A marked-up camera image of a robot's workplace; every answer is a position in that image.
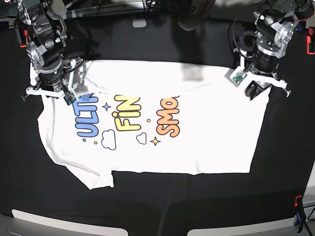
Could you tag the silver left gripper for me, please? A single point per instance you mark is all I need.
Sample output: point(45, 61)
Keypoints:
point(256, 72)

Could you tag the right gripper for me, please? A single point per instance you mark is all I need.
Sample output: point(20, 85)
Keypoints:
point(56, 80)

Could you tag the white printed t-shirt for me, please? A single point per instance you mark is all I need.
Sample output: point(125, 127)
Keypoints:
point(157, 117)

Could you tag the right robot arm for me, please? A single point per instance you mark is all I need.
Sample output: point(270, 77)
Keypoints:
point(53, 54)

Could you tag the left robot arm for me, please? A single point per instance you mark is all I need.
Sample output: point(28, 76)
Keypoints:
point(261, 50)

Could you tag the orange black clamp far left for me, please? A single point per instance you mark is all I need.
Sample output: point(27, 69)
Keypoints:
point(22, 34)

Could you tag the orange clamp far right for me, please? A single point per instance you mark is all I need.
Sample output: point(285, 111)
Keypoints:
point(310, 43)

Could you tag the blue clamp near right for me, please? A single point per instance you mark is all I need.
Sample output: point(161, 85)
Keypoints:
point(300, 214)

